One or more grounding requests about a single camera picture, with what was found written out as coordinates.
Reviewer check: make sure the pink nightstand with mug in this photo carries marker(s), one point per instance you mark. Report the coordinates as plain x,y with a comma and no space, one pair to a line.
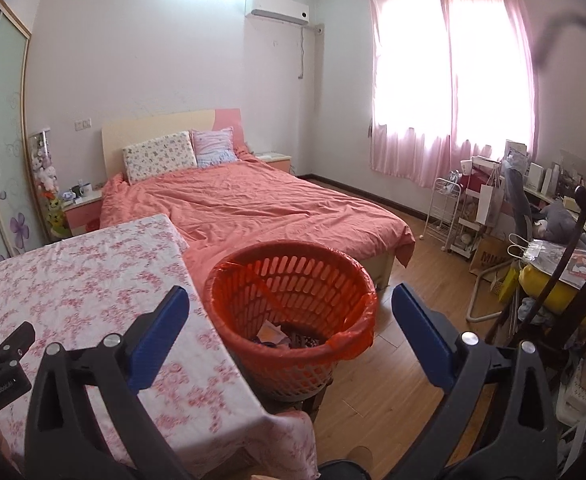
83,215

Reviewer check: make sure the wardrobe with flower-print doors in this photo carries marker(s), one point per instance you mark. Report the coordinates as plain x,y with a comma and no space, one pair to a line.
3,150

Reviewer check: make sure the magazine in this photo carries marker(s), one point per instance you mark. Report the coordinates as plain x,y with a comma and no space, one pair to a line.
578,265

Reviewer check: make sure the white paper bag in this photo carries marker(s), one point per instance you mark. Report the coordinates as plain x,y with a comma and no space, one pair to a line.
488,205

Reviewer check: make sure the white tube frame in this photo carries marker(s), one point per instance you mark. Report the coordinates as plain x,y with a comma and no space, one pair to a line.
474,305

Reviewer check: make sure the bed with coral duvet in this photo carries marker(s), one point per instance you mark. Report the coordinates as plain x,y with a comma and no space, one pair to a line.
273,200

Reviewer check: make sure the brown paper bag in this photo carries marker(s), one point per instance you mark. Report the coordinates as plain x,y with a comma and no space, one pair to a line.
488,260

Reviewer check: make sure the brown shoe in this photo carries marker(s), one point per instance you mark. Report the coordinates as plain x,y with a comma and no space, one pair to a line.
359,455

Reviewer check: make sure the white mug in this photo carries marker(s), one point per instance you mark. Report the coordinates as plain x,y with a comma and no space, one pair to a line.
86,189

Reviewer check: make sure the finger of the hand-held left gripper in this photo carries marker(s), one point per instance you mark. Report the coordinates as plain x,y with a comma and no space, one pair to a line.
13,340

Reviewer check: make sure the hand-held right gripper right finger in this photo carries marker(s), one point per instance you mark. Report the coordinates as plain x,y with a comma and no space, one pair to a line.
423,340

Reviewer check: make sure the yellow-green plush toy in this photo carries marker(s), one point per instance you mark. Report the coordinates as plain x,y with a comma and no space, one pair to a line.
57,217

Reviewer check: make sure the white shelf trolley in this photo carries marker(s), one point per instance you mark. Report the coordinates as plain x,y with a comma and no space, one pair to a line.
465,237

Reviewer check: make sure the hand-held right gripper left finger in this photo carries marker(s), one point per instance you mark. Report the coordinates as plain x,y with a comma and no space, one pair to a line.
157,342

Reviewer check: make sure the wall switch plate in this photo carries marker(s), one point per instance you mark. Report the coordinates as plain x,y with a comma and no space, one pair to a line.
83,123

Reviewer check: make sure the cream and pink headboard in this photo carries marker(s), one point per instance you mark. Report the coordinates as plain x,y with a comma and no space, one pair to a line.
158,122

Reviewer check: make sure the yellow plastic tub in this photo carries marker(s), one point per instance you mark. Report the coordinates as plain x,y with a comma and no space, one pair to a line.
538,285

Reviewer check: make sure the clear plush toy display case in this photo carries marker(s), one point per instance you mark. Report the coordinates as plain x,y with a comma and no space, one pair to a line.
43,165

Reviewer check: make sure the pink floral tablecloth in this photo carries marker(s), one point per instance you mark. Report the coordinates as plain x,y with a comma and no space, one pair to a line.
98,280

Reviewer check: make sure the person's leg in jeans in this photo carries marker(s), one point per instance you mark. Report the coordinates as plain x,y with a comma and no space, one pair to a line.
343,471

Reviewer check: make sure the dark stool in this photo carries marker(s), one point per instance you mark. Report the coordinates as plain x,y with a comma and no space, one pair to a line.
303,402

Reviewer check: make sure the floral print pillow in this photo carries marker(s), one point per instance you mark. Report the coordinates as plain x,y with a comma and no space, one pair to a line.
158,157

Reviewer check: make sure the pink striped pillow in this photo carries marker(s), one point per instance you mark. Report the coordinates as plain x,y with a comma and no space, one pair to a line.
213,146

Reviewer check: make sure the grey office chair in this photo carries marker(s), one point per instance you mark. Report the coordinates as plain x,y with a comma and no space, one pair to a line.
518,195

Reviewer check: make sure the orange plastic laundry basket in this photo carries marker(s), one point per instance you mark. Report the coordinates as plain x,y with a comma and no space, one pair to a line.
283,370

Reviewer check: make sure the white cup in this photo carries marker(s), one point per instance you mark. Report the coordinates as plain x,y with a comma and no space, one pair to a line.
466,167

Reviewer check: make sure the white bag bundle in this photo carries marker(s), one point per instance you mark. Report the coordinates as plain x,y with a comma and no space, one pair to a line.
533,250

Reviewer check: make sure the air conditioner pipe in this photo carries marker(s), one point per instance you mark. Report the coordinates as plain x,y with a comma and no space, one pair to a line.
301,52

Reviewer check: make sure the white air conditioner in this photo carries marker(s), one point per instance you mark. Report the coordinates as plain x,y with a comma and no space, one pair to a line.
275,7

